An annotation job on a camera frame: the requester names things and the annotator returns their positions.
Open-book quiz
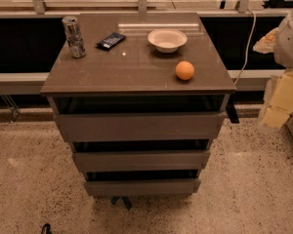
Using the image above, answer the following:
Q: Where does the grey bottom drawer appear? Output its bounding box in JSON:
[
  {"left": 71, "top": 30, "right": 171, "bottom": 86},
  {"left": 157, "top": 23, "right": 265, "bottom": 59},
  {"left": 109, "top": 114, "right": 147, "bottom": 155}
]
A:
[{"left": 84, "top": 178, "right": 200, "bottom": 196}]

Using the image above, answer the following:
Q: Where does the white bowl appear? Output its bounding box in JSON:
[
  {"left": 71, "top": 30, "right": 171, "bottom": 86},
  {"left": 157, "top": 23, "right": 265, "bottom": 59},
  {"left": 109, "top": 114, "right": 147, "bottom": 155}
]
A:
[{"left": 147, "top": 29, "right": 188, "bottom": 54}]

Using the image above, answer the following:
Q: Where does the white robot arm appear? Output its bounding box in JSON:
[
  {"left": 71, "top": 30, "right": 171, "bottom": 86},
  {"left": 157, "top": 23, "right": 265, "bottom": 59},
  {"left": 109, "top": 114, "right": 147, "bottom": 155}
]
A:
[{"left": 253, "top": 9, "right": 293, "bottom": 68}]

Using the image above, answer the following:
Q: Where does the grey top drawer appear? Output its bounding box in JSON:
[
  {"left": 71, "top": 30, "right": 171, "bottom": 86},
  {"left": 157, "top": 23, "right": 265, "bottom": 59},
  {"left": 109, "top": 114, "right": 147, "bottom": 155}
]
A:
[{"left": 55, "top": 113, "right": 226, "bottom": 142}]

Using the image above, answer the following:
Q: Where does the grey drawer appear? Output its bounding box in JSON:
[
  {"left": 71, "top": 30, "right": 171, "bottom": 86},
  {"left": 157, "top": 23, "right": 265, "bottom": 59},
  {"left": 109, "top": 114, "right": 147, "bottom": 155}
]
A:
[
  {"left": 72, "top": 150, "right": 210, "bottom": 173},
  {"left": 84, "top": 178, "right": 200, "bottom": 196},
  {"left": 55, "top": 113, "right": 226, "bottom": 142}
]

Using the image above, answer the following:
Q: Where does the grey drawer cabinet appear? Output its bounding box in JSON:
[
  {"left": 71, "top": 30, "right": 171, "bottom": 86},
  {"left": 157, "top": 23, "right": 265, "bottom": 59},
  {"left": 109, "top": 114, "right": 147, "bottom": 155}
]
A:
[{"left": 40, "top": 12, "right": 240, "bottom": 211}]

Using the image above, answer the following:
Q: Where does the silver drink can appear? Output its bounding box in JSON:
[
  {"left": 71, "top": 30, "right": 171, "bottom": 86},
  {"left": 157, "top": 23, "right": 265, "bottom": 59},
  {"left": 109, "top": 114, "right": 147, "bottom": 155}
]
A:
[{"left": 62, "top": 16, "right": 86, "bottom": 59}]

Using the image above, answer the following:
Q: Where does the small black floor object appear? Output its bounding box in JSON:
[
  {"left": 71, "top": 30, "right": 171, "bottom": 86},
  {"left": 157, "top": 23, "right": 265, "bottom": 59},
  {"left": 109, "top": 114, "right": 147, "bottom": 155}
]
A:
[{"left": 41, "top": 223, "right": 52, "bottom": 234}]

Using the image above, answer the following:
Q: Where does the white cable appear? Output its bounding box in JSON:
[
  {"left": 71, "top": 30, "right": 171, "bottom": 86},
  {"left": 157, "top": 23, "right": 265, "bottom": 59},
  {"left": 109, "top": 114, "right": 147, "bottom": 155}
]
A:
[{"left": 232, "top": 7, "right": 257, "bottom": 86}]

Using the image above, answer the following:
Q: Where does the orange fruit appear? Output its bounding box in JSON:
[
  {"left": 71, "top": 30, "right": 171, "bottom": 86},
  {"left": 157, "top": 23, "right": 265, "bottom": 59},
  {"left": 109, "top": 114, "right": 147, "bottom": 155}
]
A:
[{"left": 175, "top": 61, "right": 194, "bottom": 81}]

